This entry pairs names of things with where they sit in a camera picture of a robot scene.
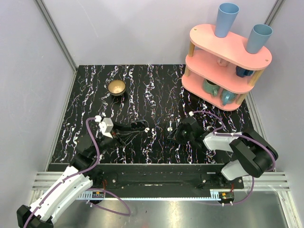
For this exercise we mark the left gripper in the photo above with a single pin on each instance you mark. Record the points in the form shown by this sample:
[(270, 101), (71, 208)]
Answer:
[(116, 134)]

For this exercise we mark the brown ceramic bowl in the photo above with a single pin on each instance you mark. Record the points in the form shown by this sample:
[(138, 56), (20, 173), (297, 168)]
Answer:
[(117, 87)]

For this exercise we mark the right blue plastic cup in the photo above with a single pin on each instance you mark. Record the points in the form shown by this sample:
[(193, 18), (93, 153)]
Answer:
[(259, 35)]

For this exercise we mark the light blue ceramic mug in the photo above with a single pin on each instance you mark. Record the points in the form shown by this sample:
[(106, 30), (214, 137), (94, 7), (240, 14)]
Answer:
[(227, 97)]

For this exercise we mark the dark blue mug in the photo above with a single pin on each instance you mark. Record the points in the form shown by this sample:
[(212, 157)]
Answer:
[(241, 72)]

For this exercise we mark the pink three-tier shelf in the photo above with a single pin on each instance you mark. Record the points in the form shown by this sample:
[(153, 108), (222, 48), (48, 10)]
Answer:
[(201, 63)]

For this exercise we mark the blue plastic cup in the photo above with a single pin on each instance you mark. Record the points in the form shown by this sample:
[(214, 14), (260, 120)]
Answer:
[(227, 13), (259, 35)]

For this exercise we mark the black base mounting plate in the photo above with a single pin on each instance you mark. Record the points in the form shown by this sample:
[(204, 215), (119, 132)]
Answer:
[(154, 178)]

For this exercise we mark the left blue plastic cup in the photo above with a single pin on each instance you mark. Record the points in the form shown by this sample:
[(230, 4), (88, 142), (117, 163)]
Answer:
[(227, 13)]

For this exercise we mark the pink mug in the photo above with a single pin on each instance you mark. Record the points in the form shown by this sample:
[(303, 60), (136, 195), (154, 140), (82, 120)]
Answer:
[(222, 63)]

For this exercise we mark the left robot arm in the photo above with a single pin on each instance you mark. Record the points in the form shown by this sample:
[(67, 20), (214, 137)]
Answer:
[(81, 175)]

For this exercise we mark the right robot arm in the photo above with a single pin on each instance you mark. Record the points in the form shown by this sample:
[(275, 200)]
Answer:
[(254, 155)]

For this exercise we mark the black earbud charging case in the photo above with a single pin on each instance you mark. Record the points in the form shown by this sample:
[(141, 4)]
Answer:
[(139, 125)]

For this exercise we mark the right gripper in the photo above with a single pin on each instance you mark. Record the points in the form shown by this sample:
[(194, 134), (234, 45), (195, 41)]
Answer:
[(175, 134)]

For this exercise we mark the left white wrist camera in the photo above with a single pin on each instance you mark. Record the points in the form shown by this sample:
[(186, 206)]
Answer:
[(104, 123)]

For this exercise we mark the green ceramic mug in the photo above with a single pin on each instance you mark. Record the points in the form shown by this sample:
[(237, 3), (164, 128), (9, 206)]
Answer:
[(210, 87)]

